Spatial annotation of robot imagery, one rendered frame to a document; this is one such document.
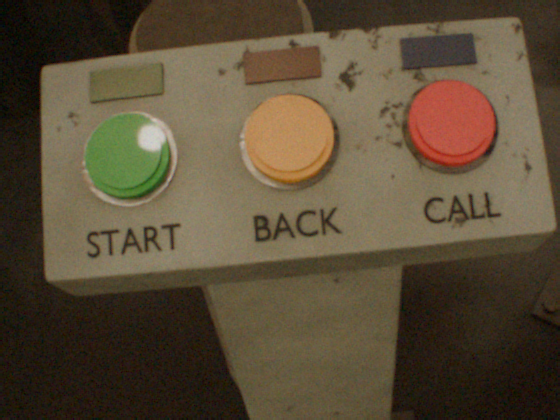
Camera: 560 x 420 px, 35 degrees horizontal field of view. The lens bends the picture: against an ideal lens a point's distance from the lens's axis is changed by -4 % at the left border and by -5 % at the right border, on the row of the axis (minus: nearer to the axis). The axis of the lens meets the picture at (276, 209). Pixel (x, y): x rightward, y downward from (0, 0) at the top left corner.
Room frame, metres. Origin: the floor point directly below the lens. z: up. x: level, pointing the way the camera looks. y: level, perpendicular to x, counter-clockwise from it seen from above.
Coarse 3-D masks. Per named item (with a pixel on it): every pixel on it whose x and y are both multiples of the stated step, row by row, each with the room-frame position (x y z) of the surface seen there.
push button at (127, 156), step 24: (120, 120) 0.27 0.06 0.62; (144, 120) 0.27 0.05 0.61; (96, 144) 0.26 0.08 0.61; (120, 144) 0.26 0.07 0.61; (144, 144) 0.26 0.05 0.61; (168, 144) 0.26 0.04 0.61; (96, 168) 0.25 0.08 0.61; (120, 168) 0.25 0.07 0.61; (144, 168) 0.25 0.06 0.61; (120, 192) 0.24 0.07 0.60; (144, 192) 0.24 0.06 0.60
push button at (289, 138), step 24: (288, 96) 0.27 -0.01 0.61; (264, 120) 0.26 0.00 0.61; (288, 120) 0.26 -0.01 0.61; (312, 120) 0.26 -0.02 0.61; (264, 144) 0.25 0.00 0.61; (288, 144) 0.25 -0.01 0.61; (312, 144) 0.25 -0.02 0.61; (264, 168) 0.24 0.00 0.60; (288, 168) 0.24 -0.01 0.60; (312, 168) 0.24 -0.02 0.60
